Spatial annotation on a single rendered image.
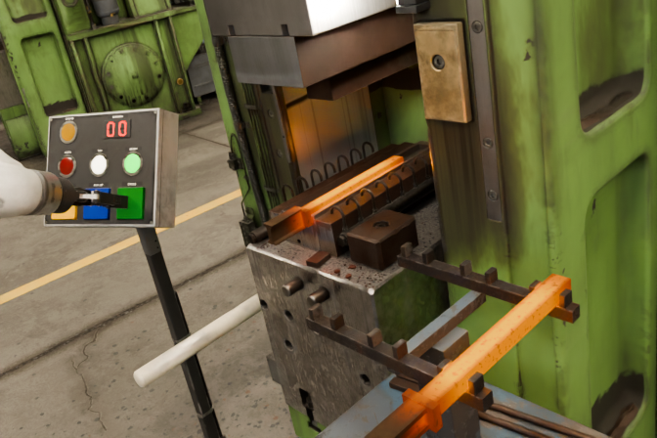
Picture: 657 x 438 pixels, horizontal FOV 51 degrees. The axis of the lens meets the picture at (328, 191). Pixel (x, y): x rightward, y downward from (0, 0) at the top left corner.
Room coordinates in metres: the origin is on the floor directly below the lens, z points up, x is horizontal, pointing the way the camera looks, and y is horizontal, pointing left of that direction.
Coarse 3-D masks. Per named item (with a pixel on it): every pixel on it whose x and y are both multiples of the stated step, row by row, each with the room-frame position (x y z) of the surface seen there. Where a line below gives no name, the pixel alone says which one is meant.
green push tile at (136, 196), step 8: (120, 192) 1.53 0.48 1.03; (128, 192) 1.52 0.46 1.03; (136, 192) 1.51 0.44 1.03; (144, 192) 1.50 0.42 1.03; (128, 200) 1.51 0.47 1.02; (136, 200) 1.50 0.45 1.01; (144, 200) 1.49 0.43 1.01; (120, 208) 1.51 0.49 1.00; (128, 208) 1.50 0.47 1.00; (136, 208) 1.49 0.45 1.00; (144, 208) 1.49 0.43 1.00; (120, 216) 1.50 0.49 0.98; (128, 216) 1.49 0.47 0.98; (136, 216) 1.48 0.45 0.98
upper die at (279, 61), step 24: (360, 24) 1.33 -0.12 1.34; (384, 24) 1.37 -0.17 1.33; (408, 24) 1.42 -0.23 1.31; (240, 48) 1.34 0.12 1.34; (264, 48) 1.29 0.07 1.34; (288, 48) 1.23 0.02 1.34; (312, 48) 1.24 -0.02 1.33; (336, 48) 1.28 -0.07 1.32; (360, 48) 1.32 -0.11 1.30; (384, 48) 1.37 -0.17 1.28; (240, 72) 1.36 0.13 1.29; (264, 72) 1.30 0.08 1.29; (288, 72) 1.24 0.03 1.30; (312, 72) 1.24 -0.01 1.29; (336, 72) 1.27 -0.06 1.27
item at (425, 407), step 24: (552, 288) 0.79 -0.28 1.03; (528, 312) 0.75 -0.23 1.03; (504, 336) 0.71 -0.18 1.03; (456, 360) 0.68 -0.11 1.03; (480, 360) 0.67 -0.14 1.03; (432, 384) 0.65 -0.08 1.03; (456, 384) 0.64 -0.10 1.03; (408, 408) 0.61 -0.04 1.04; (432, 408) 0.60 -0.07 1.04; (384, 432) 0.58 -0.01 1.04; (408, 432) 0.60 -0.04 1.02
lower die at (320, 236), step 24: (408, 144) 1.59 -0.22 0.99; (360, 168) 1.49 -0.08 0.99; (408, 168) 1.42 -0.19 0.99; (312, 192) 1.43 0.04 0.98; (360, 192) 1.34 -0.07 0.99; (384, 192) 1.32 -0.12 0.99; (432, 192) 1.42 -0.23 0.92; (312, 216) 1.26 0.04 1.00; (336, 216) 1.25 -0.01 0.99; (288, 240) 1.33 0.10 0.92; (312, 240) 1.27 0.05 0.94
